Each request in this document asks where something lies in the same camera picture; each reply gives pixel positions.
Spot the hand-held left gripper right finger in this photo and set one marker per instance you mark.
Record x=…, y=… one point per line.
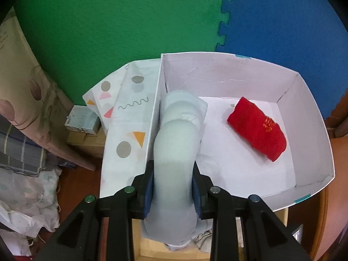
x=196, y=195

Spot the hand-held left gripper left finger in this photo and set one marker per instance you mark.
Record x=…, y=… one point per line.
x=148, y=193

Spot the pale blue underwear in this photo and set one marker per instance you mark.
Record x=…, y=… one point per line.
x=174, y=155

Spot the white shoe box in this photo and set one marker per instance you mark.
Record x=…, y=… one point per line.
x=252, y=174

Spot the red underwear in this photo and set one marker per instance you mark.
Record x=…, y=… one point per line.
x=255, y=130

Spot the white patterned cabinet cover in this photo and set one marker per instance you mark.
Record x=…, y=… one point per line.
x=122, y=130

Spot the brown cardboard box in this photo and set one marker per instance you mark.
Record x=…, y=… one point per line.
x=87, y=144

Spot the small teal box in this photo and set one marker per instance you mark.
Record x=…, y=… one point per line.
x=81, y=119

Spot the white plastic bag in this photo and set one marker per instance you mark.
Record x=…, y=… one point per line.
x=27, y=195

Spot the plaid blanket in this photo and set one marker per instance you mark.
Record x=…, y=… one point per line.
x=16, y=149

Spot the brown wooden furniture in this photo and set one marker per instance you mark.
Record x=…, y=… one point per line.
x=337, y=152

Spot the floral cushion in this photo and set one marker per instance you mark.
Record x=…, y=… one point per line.
x=27, y=100

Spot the green foam mat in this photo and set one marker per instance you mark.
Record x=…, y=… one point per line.
x=108, y=19

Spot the blue foam mat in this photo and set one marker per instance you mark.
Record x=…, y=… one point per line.
x=285, y=19

